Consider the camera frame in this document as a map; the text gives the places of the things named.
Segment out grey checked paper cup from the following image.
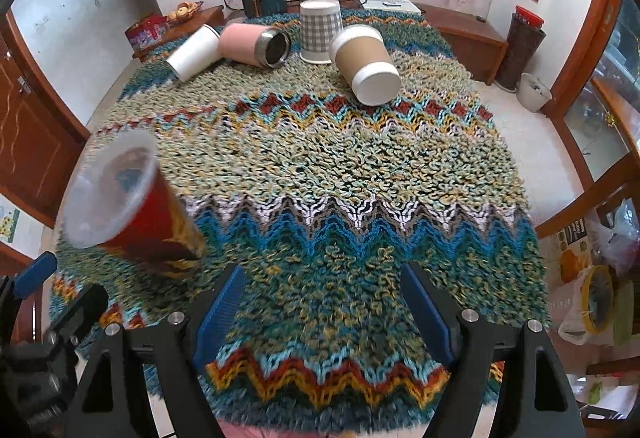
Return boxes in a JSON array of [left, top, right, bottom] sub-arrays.
[[299, 0, 342, 65]]

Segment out clear plastic bag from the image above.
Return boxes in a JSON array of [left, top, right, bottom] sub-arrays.
[[594, 200, 640, 277]]

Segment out red paper cup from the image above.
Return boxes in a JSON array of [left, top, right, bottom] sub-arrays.
[[56, 130, 207, 279]]

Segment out white plastic bag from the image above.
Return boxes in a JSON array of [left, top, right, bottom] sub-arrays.
[[557, 263, 622, 347]]

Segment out white flat box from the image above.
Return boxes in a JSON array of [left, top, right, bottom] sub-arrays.
[[362, 0, 422, 14]]

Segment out colourful zigzag knitted blanket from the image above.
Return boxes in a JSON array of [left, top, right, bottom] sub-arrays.
[[50, 8, 551, 435]]

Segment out brown wooden door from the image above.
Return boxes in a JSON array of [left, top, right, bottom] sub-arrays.
[[0, 10, 91, 229]]

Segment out printed carton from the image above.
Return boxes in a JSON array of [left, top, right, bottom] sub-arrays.
[[556, 217, 601, 289]]

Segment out fruit basket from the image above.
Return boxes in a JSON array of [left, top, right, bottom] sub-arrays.
[[166, 0, 205, 24]]

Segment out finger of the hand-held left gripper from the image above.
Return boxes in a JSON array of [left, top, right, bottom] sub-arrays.
[[47, 284, 110, 350], [0, 252, 58, 344]]

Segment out white cup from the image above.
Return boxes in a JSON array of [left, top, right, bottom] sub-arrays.
[[166, 24, 222, 83]]

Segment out wooden glass cabinet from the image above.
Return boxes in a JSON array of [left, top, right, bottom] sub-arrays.
[[550, 0, 640, 239]]

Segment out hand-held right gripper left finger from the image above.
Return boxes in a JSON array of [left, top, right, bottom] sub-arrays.
[[74, 263, 247, 438]]

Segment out brown sleeved paper cup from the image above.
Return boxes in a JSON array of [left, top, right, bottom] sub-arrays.
[[328, 24, 402, 107]]

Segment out dark tall bin red lid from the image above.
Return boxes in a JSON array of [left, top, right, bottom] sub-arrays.
[[495, 6, 547, 92]]

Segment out red printed tin box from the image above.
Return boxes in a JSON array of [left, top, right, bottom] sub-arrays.
[[125, 16, 171, 61]]

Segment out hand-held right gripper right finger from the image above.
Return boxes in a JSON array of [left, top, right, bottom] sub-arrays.
[[400, 262, 587, 438]]

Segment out yellow round rim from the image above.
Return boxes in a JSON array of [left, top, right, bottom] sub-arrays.
[[580, 264, 619, 334]]

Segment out white bucket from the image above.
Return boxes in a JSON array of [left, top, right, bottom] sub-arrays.
[[515, 72, 552, 113]]

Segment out pink steel tumbler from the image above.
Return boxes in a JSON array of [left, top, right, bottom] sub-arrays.
[[219, 22, 292, 70]]

